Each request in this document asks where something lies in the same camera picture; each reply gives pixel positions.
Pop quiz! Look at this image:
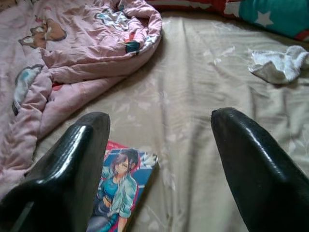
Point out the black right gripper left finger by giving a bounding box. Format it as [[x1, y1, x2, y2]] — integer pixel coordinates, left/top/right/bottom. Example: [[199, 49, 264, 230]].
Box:
[[0, 111, 111, 232]]

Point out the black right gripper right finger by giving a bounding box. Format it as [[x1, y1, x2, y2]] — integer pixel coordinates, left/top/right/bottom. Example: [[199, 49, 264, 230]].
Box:
[[211, 107, 309, 232]]

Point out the anime cover comic book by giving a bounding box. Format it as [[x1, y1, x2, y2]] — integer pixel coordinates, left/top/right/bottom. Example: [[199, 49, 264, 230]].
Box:
[[88, 141, 159, 232]]

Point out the white crumpled cloth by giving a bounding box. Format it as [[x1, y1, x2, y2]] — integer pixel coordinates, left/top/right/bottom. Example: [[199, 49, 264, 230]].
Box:
[[248, 45, 309, 85]]

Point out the pink cartoon print quilt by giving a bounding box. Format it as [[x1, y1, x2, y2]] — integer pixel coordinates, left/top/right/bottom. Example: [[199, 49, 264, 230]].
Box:
[[0, 0, 163, 201]]

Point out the striped red blue bolster pillow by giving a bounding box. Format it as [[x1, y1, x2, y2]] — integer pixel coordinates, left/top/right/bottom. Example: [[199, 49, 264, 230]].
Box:
[[147, 0, 309, 42]]

